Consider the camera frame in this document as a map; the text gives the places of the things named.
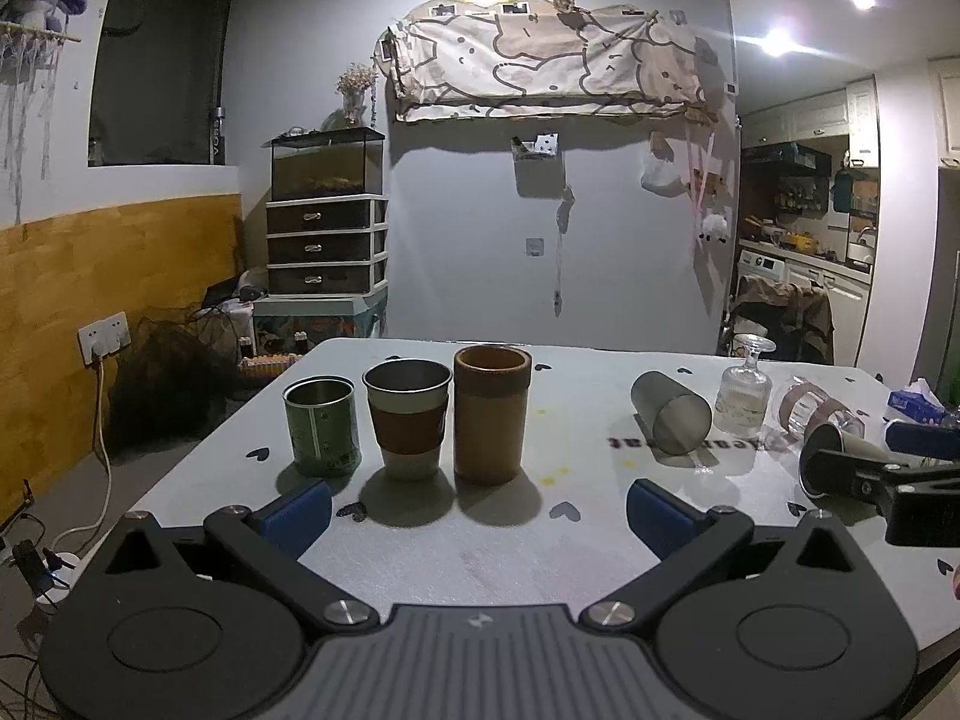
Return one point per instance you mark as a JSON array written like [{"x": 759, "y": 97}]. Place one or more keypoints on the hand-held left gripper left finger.
[{"x": 296, "y": 516}]

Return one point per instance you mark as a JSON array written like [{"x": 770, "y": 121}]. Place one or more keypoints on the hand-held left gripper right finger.
[{"x": 660, "y": 516}]

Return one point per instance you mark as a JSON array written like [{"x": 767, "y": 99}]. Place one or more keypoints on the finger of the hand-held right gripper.
[
  {"x": 919, "y": 510},
  {"x": 924, "y": 440}
]

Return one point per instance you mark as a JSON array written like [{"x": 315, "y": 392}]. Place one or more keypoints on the white paper cup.
[{"x": 856, "y": 444}]

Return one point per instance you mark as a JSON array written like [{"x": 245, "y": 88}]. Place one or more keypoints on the green metal cup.
[{"x": 320, "y": 429}]

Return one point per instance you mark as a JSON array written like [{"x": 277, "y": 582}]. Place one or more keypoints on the grey tumbler cup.
[{"x": 670, "y": 412}]

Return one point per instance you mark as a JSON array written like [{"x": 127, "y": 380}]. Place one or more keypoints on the clear brown-striped plastic cup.
[{"x": 811, "y": 402}]

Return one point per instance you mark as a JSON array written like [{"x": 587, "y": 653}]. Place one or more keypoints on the steel cup with brown sleeve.
[{"x": 409, "y": 420}]

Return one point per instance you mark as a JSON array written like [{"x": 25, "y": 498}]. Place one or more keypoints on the tall brown cup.
[{"x": 493, "y": 414}]

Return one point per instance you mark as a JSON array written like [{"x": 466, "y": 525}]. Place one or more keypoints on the blue tissue packet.
[{"x": 915, "y": 403}]

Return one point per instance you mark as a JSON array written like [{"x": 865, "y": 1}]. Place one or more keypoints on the clear glass goblet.
[{"x": 745, "y": 394}]

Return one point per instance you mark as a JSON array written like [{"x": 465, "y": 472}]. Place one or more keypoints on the egg carton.
[{"x": 264, "y": 364}]

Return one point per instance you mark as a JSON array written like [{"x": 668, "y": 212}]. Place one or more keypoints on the dark mesh net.
[{"x": 166, "y": 382}]

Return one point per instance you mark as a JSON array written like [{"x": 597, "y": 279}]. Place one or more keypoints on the chair draped with clothes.
[{"x": 784, "y": 315}]

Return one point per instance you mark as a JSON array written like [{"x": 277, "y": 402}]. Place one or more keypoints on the white washing machine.
[{"x": 766, "y": 267}]

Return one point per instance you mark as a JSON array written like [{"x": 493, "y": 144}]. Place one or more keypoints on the white power strip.
[{"x": 54, "y": 571}]

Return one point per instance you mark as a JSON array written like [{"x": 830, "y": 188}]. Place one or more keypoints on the plastic drawer unit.
[{"x": 328, "y": 246}]

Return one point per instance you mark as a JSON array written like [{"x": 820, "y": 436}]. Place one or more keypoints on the white plush sheep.
[{"x": 712, "y": 226}]

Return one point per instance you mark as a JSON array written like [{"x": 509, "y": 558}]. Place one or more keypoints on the white plastic bag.
[{"x": 660, "y": 172}]

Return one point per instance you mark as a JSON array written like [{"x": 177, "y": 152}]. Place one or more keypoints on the glass fish tank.
[{"x": 328, "y": 163}]

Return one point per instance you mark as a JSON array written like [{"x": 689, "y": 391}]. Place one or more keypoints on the dried flower vase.
[{"x": 356, "y": 94}]

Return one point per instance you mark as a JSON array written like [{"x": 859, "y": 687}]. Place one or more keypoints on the dark window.
[{"x": 157, "y": 67}]

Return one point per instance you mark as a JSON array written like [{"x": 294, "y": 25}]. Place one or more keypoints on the purple plush toy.
[{"x": 43, "y": 4}]

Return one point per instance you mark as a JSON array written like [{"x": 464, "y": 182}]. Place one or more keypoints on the white wall socket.
[{"x": 103, "y": 334}]

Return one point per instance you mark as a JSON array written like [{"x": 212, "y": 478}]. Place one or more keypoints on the white kitchen wall cabinet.
[{"x": 814, "y": 114}]

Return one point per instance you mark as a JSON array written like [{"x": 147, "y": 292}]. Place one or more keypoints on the wall pocket holder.
[{"x": 535, "y": 146}]

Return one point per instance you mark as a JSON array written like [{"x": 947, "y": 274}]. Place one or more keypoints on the white macrame wall hanging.
[{"x": 24, "y": 90}]

